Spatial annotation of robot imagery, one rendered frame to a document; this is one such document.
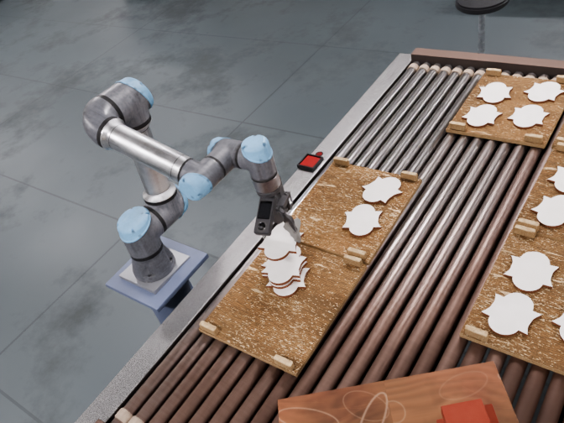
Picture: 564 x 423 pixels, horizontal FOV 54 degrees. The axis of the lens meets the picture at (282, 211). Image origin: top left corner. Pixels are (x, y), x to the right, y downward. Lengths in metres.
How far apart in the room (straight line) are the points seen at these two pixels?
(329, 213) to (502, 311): 0.65
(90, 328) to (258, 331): 1.76
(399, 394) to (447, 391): 0.10
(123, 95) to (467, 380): 1.18
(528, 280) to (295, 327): 0.64
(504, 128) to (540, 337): 0.89
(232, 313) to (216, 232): 1.74
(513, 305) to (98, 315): 2.32
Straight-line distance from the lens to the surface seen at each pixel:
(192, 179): 1.42
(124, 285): 2.03
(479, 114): 2.23
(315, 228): 1.84
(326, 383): 1.50
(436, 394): 1.33
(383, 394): 1.33
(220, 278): 1.82
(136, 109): 1.71
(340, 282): 1.67
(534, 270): 1.67
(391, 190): 1.91
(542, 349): 1.53
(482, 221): 1.83
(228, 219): 3.44
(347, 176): 2.02
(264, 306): 1.67
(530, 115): 2.23
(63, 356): 3.22
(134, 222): 1.86
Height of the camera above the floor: 2.20
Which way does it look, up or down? 41 degrees down
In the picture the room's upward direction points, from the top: 17 degrees counter-clockwise
